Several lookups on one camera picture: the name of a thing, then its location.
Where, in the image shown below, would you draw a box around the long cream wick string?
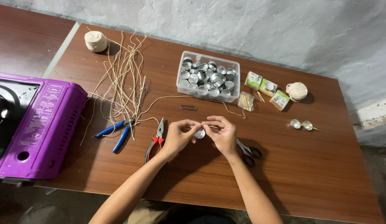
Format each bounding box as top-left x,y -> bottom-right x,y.
138,95 -> 243,122

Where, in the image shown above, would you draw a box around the large cream twine ball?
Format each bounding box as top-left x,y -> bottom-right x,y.
84,31 -> 108,53

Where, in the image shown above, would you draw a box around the person's right hand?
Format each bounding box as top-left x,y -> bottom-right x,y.
202,115 -> 238,157

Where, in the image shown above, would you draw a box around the person's khaki trousers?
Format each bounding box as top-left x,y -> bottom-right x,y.
125,199 -> 240,224

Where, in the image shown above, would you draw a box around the clear bag of toothpicks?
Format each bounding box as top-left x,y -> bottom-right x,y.
237,91 -> 255,112

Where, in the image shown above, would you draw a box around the red black handled pliers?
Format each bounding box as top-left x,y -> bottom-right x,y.
144,118 -> 166,164

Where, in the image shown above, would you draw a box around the person's left hand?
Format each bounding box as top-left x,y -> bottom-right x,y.
162,119 -> 203,155

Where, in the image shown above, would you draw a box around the toothpick across two cups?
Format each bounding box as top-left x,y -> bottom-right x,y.
292,122 -> 318,130

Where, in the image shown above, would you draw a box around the bundle of cut wick strings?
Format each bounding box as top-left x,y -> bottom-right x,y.
80,30 -> 159,146

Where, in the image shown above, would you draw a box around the small cream twine ball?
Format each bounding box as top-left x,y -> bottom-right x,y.
286,82 -> 308,102

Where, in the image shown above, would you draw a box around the clear plastic container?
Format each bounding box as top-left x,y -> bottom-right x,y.
176,51 -> 241,103

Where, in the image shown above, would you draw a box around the black handled scissors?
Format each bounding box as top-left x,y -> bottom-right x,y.
236,139 -> 263,167

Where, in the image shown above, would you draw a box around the pile of aluminium tealight cups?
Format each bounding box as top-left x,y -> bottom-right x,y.
179,57 -> 237,96

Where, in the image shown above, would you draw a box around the blue handled pliers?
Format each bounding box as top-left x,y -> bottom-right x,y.
95,118 -> 136,153

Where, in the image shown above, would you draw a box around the purple portable gas stove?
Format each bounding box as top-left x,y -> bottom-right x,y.
0,72 -> 88,184

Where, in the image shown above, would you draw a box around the green white toothpick box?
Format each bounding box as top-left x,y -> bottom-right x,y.
270,90 -> 290,111
259,78 -> 278,97
244,71 -> 263,91

